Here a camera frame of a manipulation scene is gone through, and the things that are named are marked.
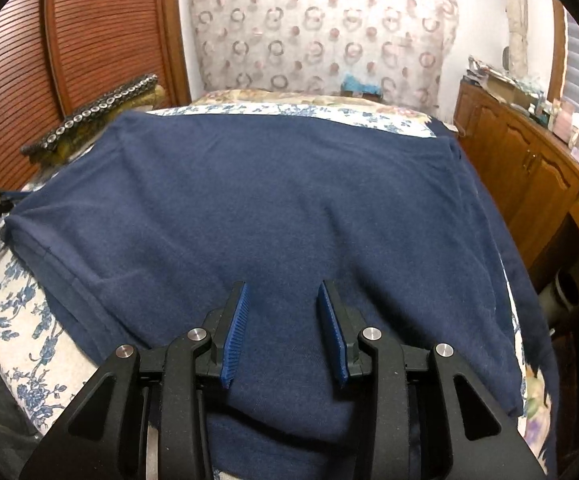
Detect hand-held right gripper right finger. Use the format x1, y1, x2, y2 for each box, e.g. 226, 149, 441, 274
318, 281, 547, 480

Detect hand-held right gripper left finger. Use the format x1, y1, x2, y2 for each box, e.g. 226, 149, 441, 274
19, 281, 247, 480

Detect navy printed t-shirt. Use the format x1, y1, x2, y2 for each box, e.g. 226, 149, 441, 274
3, 110, 525, 480

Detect floral bed quilt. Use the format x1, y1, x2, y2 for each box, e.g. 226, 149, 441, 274
0, 87, 545, 480

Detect studded olive handbag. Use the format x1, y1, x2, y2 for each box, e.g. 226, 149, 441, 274
22, 74, 167, 166

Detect louvered wooden door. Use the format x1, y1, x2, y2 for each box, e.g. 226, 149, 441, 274
0, 0, 192, 196

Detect navy blanket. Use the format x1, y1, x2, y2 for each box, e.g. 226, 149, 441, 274
429, 119, 561, 480

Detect grey round bin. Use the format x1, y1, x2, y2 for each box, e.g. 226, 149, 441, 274
539, 269, 579, 322

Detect wooden cabinet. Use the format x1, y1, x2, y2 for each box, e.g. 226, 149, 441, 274
452, 80, 579, 306

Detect clutter of small items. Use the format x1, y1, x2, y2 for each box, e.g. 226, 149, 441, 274
462, 55, 579, 177

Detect pink box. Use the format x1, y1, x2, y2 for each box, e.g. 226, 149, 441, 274
552, 104, 576, 140

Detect beige hanging cloth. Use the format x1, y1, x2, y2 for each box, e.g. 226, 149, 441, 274
503, 0, 529, 75

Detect ring patterned curtain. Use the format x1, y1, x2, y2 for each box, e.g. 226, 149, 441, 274
186, 0, 459, 111

